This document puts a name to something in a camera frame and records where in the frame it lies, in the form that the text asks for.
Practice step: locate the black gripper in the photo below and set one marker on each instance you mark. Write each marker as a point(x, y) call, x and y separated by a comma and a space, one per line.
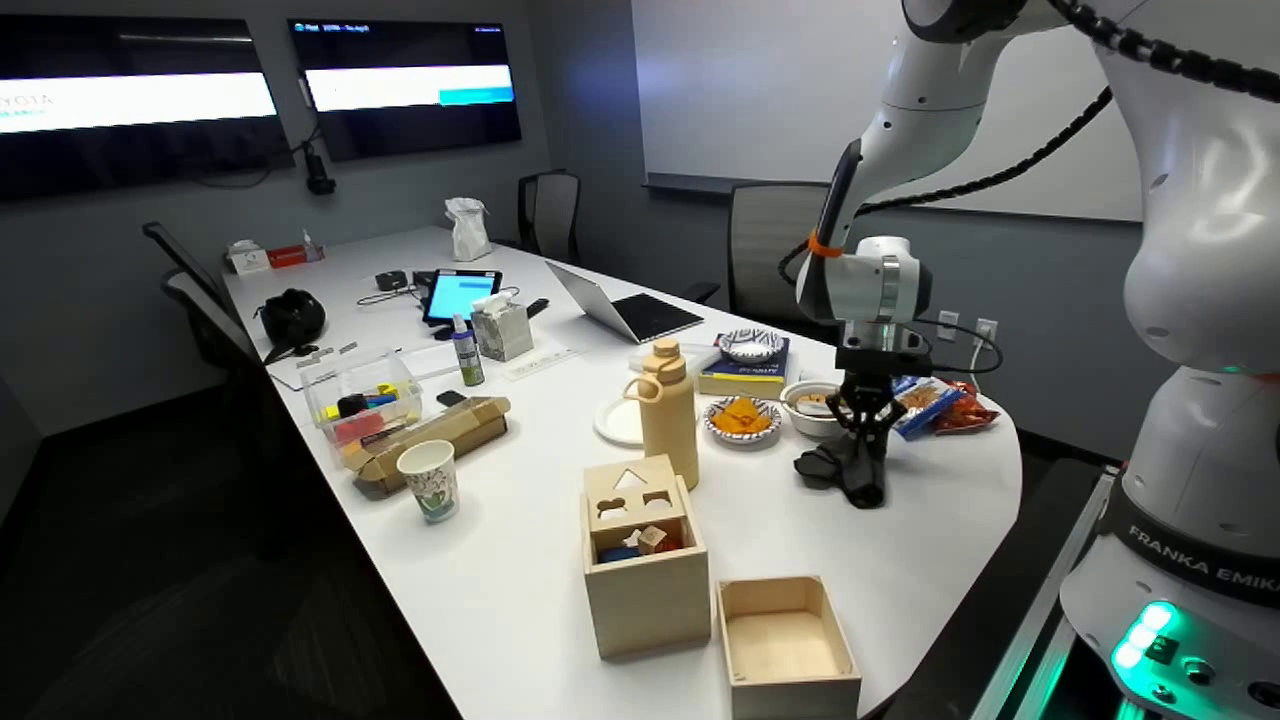
point(880, 361)

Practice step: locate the black towel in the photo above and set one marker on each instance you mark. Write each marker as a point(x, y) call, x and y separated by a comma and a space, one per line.
point(846, 476)

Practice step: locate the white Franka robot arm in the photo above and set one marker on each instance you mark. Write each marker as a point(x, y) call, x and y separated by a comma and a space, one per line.
point(1200, 265)

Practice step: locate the blue snack bag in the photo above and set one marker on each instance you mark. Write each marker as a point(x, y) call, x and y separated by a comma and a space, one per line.
point(926, 407)

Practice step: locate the red chip bag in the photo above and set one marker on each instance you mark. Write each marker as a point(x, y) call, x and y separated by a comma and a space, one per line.
point(972, 412)

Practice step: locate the paper bowl of orange snacks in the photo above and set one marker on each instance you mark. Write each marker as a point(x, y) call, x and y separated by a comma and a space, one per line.
point(740, 421)

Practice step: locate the blue and yellow book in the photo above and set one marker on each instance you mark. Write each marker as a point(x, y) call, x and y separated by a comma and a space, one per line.
point(746, 378)

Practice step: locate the tan water bottle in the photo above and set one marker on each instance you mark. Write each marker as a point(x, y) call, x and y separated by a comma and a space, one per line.
point(664, 412)

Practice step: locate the open empty wooden box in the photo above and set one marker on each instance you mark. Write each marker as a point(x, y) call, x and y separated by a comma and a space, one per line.
point(787, 645)

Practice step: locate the white paper plate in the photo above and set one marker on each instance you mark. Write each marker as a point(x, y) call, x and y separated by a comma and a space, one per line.
point(617, 426)

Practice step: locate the open laptop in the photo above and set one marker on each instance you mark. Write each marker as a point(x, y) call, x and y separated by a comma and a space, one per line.
point(625, 314)

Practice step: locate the wooden shape sorter box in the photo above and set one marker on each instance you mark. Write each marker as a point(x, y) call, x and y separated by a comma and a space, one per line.
point(646, 580)

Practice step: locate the whiteboard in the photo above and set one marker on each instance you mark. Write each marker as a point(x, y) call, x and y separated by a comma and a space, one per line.
point(746, 93)

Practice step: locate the white tissue box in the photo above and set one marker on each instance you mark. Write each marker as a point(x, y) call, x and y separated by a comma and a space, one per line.
point(502, 329)

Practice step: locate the small clear bottle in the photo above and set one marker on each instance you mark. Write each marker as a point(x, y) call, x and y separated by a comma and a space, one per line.
point(469, 358)

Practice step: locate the black phone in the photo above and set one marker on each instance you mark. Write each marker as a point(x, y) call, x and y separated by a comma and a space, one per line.
point(454, 397)

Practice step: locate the tablet with blue screen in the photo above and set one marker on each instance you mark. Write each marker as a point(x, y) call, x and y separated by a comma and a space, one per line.
point(463, 293)

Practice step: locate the brown cardboard box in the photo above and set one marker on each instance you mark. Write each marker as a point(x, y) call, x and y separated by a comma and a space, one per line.
point(440, 435)

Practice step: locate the patterned paper cup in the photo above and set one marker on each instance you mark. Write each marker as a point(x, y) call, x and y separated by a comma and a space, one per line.
point(430, 483)

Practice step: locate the white plastic bag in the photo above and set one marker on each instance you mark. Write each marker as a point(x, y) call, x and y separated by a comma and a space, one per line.
point(467, 231)

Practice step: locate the clear plastic bin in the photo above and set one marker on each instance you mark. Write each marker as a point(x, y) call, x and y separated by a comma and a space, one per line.
point(360, 401)

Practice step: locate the black bag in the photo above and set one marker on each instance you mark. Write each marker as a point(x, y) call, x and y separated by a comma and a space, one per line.
point(294, 321)

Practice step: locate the red flat pack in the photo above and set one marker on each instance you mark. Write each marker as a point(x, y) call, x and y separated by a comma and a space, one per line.
point(289, 253)

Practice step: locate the small white box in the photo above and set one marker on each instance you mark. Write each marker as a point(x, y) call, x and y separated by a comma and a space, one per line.
point(248, 257)

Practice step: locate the white wall outlet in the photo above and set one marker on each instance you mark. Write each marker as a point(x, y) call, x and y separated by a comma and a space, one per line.
point(948, 325)
point(987, 329)

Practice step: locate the wall monitor with blue bar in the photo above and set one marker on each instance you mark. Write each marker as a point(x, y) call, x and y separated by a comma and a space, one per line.
point(405, 86)

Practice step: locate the black conference camera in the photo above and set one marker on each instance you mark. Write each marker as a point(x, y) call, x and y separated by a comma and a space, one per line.
point(317, 166)

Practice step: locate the wide wall monitor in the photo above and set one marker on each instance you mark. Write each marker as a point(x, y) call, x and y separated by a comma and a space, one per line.
point(135, 104)

